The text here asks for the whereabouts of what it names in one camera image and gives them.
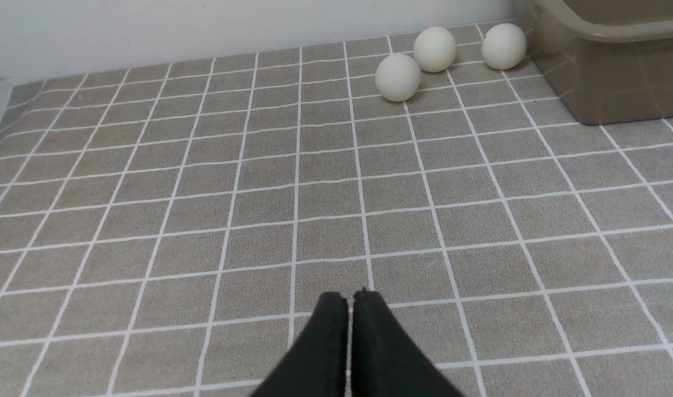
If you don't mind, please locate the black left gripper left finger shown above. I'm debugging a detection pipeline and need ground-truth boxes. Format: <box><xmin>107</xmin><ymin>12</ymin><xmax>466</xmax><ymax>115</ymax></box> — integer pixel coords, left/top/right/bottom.
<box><xmin>252</xmin><ymin>292</ymin><xmax>349</xmax><ymax>396</ymax></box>

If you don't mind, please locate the white table-tennis ball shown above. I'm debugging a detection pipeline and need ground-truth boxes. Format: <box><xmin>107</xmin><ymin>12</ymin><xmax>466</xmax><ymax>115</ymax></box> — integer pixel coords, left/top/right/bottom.
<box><xmin>413</xmin><ymin>26</ymin><xmax>457</xmax><ymax>73</ymax></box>
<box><xmin>375</xmin><ymin>53</ymin><xmax>421</xmax><ymax>101</ymax></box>
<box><xmin>481</xmin><ymin>23</ymin><xmax>527</xmax><ymax>71</ymax></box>

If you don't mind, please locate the grey checked tablecloth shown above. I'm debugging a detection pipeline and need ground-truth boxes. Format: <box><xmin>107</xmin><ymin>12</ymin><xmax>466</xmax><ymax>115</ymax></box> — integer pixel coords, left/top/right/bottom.
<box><xmin>0</xmin><ymin>23</ymin><xmax>673</xmax><ymax>396</ymax></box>

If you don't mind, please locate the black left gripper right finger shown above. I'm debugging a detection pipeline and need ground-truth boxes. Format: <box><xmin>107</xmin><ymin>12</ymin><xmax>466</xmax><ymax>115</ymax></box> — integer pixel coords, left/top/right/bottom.
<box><xmin>352</xmin><ymin>289</ymin><xmax>463</xmax><ymax>396</ymax></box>

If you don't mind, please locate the olive plastic bin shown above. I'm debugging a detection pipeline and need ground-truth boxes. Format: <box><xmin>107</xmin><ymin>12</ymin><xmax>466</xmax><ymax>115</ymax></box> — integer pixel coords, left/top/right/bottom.
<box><xmin>513</xmin><ymin>1</ymin><xmax>673</xmax><ymax>125</ymax></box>

